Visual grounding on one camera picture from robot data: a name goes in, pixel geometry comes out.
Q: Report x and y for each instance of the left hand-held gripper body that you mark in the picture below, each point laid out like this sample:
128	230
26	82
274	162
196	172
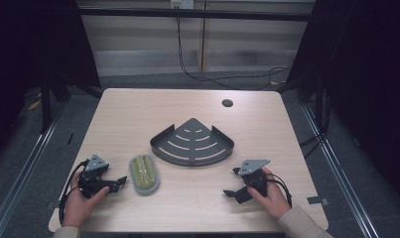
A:
93	175

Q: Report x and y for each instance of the white wall socket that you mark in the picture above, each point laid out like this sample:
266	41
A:
182	4

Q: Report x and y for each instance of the yellow tape piece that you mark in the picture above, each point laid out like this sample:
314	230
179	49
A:
34	105

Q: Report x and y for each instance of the grey tape strip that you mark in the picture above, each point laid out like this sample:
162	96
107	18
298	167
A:
317	200

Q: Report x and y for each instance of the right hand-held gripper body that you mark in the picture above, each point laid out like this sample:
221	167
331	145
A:
253	178

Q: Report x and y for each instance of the person's left hand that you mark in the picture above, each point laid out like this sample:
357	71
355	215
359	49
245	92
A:
76	206

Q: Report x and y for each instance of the aluminium floor rail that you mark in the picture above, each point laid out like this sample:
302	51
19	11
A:
25	165
339	172

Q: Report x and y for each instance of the black metal stand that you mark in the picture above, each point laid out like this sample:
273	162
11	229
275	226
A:
320	109
46	105

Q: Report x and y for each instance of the black horizontal frame bar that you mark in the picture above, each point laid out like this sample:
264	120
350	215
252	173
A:
194	14

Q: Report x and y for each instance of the person's right hand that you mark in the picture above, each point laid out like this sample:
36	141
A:
275	198

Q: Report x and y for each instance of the dark grey metal corner shelf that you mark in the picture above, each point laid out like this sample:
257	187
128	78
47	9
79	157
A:
192	145

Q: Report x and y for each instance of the black curtain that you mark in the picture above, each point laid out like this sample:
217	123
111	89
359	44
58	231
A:
28	43
366	66

